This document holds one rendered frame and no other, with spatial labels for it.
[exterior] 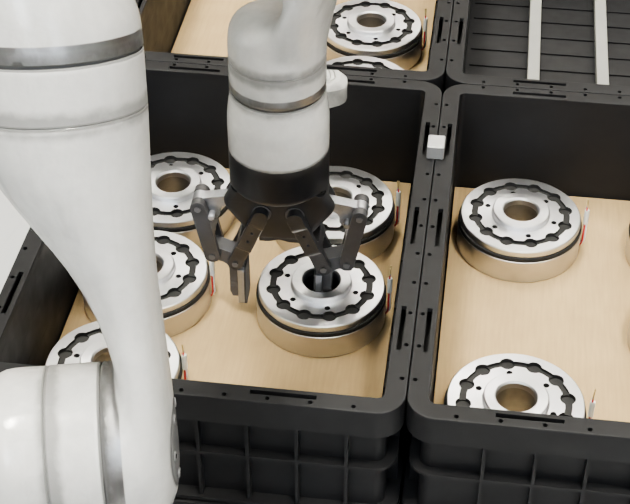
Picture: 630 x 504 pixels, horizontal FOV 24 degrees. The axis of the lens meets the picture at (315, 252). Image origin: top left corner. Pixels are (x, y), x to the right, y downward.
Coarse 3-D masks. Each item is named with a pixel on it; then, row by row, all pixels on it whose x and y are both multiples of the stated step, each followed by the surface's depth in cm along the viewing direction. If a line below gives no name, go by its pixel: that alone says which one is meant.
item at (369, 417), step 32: (160, 64) 128; (192, 64) 128; (416, 160) 117; (416, 192) 114; (416, 224) 113; (32, 256) 108; (416, 256) 108; (416, 288) 105; (0, 320) 103; (192, 384) 98; (224, 384) 98; (192, 416) 98; (224, 416) 98; (256, 416) 98; (288, 416) 97; (320, 416) 97; (352, 416) 96; (384, 416) 96
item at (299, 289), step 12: (312, 264) 117; (300, 276) 116; (336, 276) 117; (348, 276) 116; (300, 288) 115; (336, 288) 115; (348, 288) 115; (312, 300) 114; (324, 300) 114; (336, 300) 114
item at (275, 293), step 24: (288, 264) 118; (360, 264) 118; (264, 288) 116; (288, 288) 116; (360, 288) 116; (384, 288) 116; (288, 312) 113; (312, 312) 113; (336, 312) 113; (360, 312) 113
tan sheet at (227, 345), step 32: (256, 256) 124; (384, 256) 124; (224, 288) 120; (256, 288) 120; (224, 320) 117; (256, 320) 117; (192, 352) 115; (224, 352) 115; (256, 352) 115; (288, 352) 115; (352, 352) 115; (384, 352) 115; (256, 384) 112; (288, 384) 112; (320, 384) 112; (352, 384) 112
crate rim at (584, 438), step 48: (480, 96) 125; (528, 96) 124; (576, 96) 124; (624, 96) 124; (432, 192) 114; (432, 240) 110; (432, 288) 105; (432, 336) 101; (432, 432) 96; (480, 432) 96; (528, 432) 95; (576, 432) 95; (624, 432) 95
